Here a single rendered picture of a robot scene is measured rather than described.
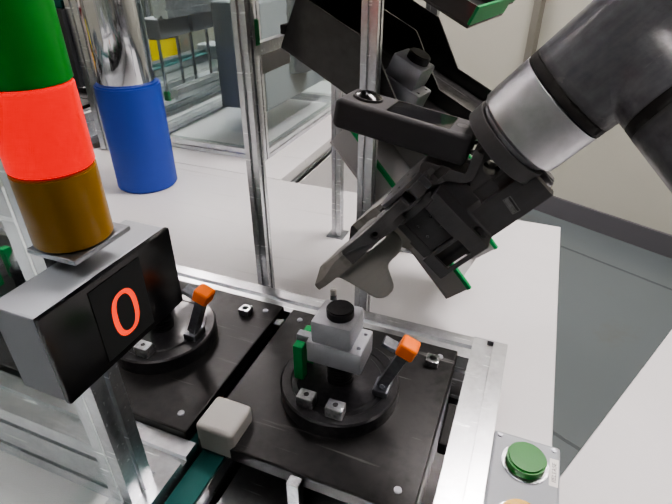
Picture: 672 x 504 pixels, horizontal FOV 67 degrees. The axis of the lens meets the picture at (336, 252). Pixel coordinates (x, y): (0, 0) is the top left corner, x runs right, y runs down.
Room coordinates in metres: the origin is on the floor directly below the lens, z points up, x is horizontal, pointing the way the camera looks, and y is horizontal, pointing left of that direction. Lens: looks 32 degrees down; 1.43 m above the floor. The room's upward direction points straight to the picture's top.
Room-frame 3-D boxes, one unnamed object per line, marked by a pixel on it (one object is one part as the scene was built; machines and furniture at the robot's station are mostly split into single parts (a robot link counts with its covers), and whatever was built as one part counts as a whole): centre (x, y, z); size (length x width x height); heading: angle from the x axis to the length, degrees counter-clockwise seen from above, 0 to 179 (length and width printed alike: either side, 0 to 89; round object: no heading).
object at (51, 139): (0.29, 0.18, 1.34); 0.05 x 0.05 x 0.05
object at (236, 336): (0.52, 0.23, 1.01); 0.24 x 0.24 x 0.13; 68
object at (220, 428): (0.37, 0.12, 0.97); 0.05 x 0.05 x 0.04; 68
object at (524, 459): (0.33, -0.20, 0.96); 0.04 x 0.04 x 0.02
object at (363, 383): (0.43, 0.00, 0.98); 0.14 x 0.14 x 0.02
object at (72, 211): (0.29, 0.18, 1.29); 0.05 x 0.05 x 0.05
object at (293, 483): (0.31, 0.04, 0.95); 0.01 x 0.01 x 0.04; 68
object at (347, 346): (0.43, 0.00, 1.06); 0.08 x 0.04 x 0.07; 68
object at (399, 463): (0.43, 0.00, 0.96); 0.24 x 0.24 x 0.02; 68
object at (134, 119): (1.28, 0.52, 1.00); 0.16 x 0.16 x 0.27
